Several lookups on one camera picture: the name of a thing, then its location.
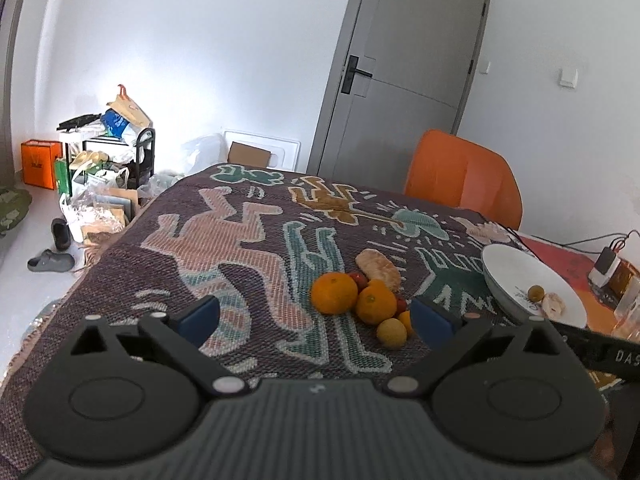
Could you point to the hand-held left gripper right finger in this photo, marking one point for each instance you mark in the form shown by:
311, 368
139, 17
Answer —
430, 322

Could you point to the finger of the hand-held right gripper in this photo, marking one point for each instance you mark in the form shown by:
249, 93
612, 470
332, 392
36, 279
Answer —
605, 355

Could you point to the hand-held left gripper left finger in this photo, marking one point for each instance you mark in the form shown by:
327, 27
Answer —
200, 317

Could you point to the yellow round fruit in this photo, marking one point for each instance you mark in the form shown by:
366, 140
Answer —
391, 333

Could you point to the orange with stem dimple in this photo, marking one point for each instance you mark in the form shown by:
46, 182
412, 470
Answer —
375, 304

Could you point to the pink peeled pomelo segment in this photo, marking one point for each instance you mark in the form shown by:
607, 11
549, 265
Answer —
380, 268

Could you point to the white bowl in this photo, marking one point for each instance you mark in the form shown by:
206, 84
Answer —
505, 270

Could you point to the large round orange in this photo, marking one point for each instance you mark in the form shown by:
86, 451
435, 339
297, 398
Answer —
334, 292

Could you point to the brown box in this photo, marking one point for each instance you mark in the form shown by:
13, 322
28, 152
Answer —
624, 277

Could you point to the printed woven blanket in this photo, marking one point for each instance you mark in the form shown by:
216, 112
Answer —
225, 240

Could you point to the white black charger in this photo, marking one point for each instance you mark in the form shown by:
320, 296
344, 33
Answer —
602, 267

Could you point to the red table mat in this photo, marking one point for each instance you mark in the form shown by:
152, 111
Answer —
565, 260

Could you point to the kraft paper bags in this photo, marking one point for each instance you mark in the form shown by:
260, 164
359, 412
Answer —
117, 205

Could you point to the orange chair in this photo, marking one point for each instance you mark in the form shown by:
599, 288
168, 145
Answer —
460, 175

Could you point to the white plastic bag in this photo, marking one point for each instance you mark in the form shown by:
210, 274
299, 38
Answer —
82, 222

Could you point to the grey slipper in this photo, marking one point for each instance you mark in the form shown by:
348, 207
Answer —
50, 261

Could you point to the clear plastic bag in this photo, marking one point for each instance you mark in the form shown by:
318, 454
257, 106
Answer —
202, 155

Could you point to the black slipper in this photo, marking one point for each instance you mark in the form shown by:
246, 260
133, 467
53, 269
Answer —
61, 232

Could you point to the black storage rack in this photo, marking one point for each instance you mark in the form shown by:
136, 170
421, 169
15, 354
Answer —
145, 157

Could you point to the cardboard box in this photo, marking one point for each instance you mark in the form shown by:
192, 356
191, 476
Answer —
247, 155

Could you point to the white board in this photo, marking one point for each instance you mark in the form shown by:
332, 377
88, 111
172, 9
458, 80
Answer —
287, 152

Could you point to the green bag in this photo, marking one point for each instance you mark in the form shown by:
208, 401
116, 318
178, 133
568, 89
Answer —
62, 175

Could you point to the blue white bag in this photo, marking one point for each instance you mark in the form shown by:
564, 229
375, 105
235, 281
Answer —
117, 125

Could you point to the green cushion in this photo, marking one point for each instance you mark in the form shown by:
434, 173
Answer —
12, 210

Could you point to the brown paper bag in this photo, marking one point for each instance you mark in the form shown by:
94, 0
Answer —
130, 107

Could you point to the orange shopping bag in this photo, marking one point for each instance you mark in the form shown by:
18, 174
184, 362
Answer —
40, 162

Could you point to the black flat item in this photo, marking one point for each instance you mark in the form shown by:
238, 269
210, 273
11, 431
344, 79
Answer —
80, 121

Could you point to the grey door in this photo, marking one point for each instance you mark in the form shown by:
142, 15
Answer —
410, 35

